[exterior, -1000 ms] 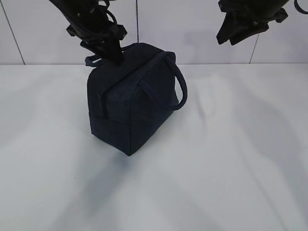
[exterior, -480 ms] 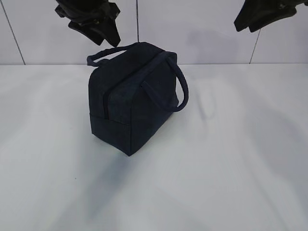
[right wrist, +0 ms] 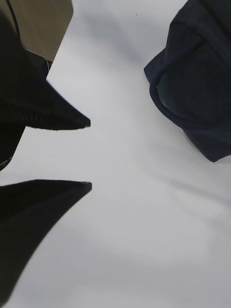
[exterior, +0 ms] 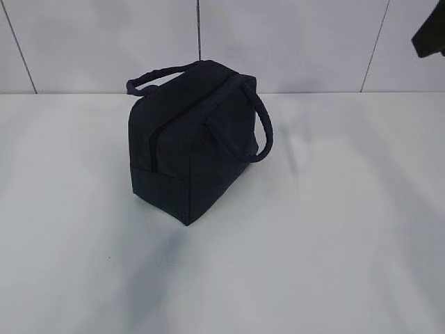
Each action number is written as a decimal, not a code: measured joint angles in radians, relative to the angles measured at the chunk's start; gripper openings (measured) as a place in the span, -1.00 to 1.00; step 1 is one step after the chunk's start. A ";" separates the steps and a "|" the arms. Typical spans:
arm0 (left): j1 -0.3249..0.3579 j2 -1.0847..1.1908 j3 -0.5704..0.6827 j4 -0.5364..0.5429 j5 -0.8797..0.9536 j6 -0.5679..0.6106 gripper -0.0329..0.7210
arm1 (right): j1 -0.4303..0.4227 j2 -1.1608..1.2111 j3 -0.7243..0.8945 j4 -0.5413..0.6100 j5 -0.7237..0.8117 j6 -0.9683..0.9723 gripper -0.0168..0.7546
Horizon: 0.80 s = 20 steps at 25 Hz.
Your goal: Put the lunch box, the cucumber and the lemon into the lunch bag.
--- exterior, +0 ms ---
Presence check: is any dark blue lunch bag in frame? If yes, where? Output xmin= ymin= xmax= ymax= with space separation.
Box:
xmin=126 ymin=60 xmax=274 ymax=225

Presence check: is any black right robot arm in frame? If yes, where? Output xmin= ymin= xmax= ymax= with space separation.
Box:
xmin=412 ymin=0 xmax=445 ymax=58

